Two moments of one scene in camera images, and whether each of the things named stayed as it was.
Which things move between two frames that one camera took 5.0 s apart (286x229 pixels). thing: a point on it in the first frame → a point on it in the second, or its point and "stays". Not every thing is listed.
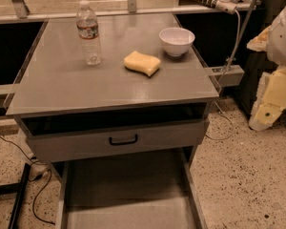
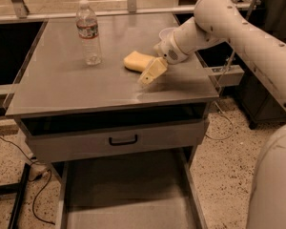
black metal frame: (18, 189) stays
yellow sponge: (138, 62) stays
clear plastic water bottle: (87, 24) stays
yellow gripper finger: (275, 92) → (168, 50)
